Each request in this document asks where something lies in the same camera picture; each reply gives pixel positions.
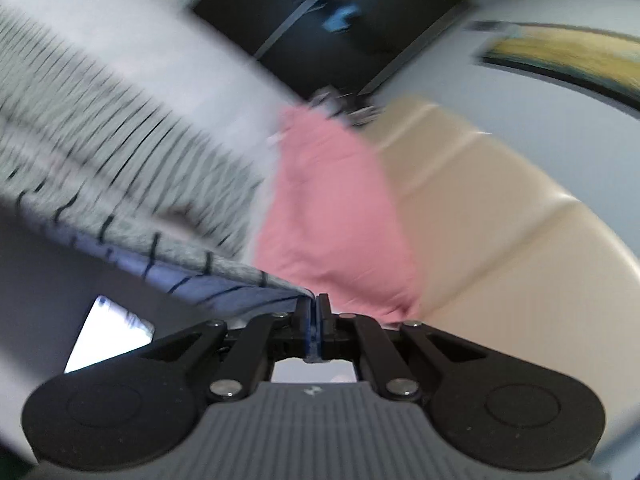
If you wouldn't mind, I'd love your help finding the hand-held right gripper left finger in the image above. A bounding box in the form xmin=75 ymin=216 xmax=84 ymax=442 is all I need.
xmin=144 ymin=295 xmax=318 ymax=402

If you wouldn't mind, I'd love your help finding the grey striped shirt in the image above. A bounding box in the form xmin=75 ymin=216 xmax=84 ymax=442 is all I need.
xmin=0 ymin=5 xmax=315 ymax=322

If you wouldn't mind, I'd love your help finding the beige padded headboard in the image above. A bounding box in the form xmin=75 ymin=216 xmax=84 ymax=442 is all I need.
xmin=364 ymin=94 xmax=640 ymax=461

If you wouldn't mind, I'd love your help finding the pink pillow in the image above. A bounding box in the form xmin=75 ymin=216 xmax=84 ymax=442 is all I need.
xmin=254 ymin=105 xmax=427 ymax=325

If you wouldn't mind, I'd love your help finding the framed wall painting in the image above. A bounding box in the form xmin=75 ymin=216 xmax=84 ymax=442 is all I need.
xmin=470 ymin=20 xmax=640 ymax=120

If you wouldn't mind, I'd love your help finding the grey pink-dotted bed blanket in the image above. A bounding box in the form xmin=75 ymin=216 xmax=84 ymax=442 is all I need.
xmin=0 ymin=0 xmax=311 ymax=461

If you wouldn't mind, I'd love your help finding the black sliding-door wardrobe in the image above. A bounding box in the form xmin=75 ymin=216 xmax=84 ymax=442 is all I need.
xmin=190 ymin=0 xmax=474 ymax=105

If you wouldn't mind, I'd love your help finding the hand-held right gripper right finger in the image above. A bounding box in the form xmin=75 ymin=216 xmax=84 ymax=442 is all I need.
xmin=316 ymin=293 xmax=489 ymax=403

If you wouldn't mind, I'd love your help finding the smartphone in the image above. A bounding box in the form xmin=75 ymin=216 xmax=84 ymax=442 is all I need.
xmin=63 ymin=294 xmax=156 ymax=375

